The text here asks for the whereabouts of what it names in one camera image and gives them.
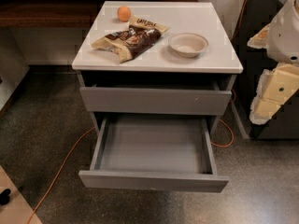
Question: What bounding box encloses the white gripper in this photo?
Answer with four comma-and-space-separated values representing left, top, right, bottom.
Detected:
247, 0, 299, 125

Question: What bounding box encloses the brown chip bag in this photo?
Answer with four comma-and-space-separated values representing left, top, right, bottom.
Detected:
92, 15, 169, 63

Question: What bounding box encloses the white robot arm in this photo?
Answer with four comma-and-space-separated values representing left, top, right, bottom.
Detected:
248, 0, 299, 125

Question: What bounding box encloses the grey drawer cabinet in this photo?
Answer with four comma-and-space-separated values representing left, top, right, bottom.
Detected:
72, 1, 243, 132

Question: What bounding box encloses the grey open middle drawer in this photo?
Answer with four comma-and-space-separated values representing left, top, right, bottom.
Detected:
79, 115, 228, 192

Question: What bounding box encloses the grey top drawer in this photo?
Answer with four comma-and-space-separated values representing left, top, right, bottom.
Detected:
79, 87, 232, 115

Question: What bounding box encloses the black cabinet on right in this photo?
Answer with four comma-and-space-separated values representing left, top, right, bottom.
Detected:
233, 0, 299, 139

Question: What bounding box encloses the white paper bowl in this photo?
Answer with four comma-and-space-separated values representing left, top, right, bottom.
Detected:
168, 33, 208, 58

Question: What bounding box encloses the orange fruit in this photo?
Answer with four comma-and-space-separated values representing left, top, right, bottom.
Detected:
117, 6, 132, 22

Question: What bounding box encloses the black object bottom left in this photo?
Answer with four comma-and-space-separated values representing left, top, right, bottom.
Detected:
0, 189, 11, 205

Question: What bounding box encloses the orange cable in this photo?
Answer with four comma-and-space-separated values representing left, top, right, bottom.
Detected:
27, 87, 235, 224

